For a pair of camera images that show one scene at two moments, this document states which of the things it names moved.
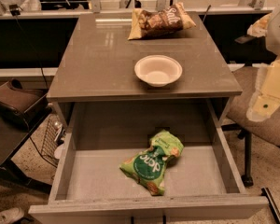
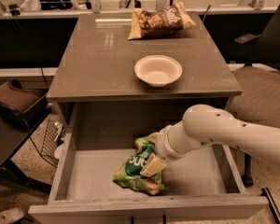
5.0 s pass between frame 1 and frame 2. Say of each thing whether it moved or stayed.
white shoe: stayed
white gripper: moved
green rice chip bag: moved
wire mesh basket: stayed
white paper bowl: stayed
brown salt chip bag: stayed
